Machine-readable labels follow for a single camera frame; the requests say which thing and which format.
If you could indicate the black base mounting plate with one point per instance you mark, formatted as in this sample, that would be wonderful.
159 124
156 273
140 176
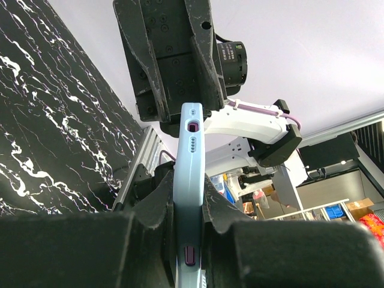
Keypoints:
142 184

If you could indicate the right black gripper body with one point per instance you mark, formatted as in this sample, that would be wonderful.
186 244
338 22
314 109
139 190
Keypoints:
169 30

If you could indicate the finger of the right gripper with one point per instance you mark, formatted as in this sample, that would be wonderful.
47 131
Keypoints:
205 53
131 22

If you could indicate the phone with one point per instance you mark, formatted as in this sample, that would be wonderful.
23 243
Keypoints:
188 190

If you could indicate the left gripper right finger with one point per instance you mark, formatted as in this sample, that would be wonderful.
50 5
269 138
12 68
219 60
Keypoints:
239 251

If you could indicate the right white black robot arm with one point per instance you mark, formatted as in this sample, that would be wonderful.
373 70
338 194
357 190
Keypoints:
271 134

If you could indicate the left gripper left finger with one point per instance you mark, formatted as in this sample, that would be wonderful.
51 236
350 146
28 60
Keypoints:
131 248

